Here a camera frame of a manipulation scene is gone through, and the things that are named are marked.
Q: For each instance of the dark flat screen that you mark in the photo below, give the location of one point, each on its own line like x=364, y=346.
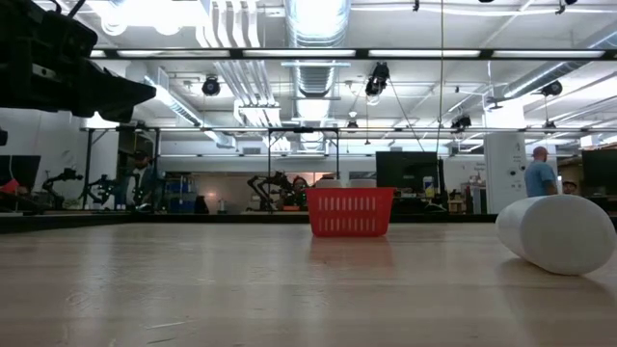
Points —
x=24, y=168

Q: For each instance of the red plastic basket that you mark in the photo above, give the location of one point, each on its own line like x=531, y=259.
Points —
x=349, y=212

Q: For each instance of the yellow and white canister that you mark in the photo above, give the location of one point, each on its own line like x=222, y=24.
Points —
x=428, y=187

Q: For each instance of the black computer monitor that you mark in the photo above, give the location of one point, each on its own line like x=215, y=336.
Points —
x=600, y=171
x=405, y=171

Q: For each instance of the overhead beam with light strips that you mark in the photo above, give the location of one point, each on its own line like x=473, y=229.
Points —
x=486, y=54

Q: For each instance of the white building column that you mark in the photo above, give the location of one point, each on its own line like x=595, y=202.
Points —
x=501, y=164

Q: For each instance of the small red object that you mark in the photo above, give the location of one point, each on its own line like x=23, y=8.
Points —
x=9, y=187

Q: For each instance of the silver ventilation duct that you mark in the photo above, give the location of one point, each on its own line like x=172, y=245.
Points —
x=315, y=29

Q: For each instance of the black metal table frame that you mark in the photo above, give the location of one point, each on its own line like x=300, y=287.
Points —
x=193, y=219

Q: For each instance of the black background rig frame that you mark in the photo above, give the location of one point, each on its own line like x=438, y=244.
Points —
x=268, y=168

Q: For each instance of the person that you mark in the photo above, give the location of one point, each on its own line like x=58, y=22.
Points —
x=144, y=180
x=570, y=187
x=540, y=176
x=299, y=184

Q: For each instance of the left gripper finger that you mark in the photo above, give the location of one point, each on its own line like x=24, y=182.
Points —
x=111, y=84
x=118, y=110

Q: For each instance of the background black robot arm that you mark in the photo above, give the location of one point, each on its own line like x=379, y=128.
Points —
x=265, y=185
x=62, y=176
x=101, y=185

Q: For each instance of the black hanging device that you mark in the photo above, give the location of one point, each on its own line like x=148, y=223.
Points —
x=377, y=79
x=460, y=121
x=552, y=88
x=210, y=86

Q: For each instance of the white rectangular air duct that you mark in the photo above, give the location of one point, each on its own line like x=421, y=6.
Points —
x=178, y=103

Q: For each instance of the blue storage bins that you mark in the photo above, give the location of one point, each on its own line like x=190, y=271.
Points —
x=180, y=200

